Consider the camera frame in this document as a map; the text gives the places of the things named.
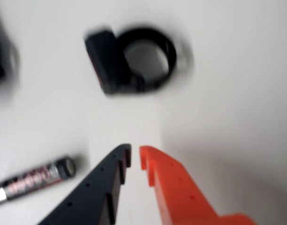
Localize black plastic ring clip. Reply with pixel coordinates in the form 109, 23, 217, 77
83, 23, 178, 96

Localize black AA battery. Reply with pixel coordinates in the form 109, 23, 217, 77
0, 156, 76, 206

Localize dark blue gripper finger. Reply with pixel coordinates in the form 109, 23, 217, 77
37, 143, 132, 225

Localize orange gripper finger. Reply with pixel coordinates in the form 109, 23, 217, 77
139, 145, 258, 225

